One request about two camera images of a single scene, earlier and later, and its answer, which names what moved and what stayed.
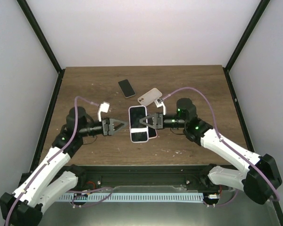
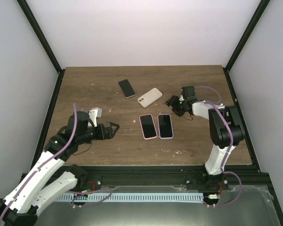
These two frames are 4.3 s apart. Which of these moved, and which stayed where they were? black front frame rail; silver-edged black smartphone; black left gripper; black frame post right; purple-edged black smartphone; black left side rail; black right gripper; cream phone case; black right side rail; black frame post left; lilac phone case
Moved: black left gripper; black right gripper; lilac phone case; purple-edged black smartphone
Stayed: black frame post right; black right side rail; black front frame rail; black left side rail; black frame post left; silver-edged black smartphone; cream phone case
